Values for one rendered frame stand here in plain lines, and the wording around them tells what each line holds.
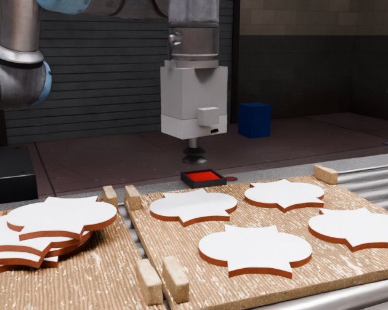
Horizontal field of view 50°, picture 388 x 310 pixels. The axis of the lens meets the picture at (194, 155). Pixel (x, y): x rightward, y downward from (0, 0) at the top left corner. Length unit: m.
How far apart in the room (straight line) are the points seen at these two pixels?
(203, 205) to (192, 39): 0.27
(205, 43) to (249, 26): 5.57
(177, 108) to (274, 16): 5.84
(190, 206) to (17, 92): 0.53
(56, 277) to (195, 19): 0.39
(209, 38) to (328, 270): 0.35
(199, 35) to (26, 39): 0.51
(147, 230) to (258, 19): 5.75
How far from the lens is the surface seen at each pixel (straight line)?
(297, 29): 6.67
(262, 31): 6.31
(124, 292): 0.50
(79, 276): 0.54
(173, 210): 0.68
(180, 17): 0.62
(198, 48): 0.62
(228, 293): 0.50
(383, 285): 0.59
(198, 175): 0.90
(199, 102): 0.63
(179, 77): 0.61
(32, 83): 1.06
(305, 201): 0.74
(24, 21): 1.02
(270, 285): 0.52
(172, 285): 0.48
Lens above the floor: 1.21
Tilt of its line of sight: 16 degrees down
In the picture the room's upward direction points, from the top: straight up
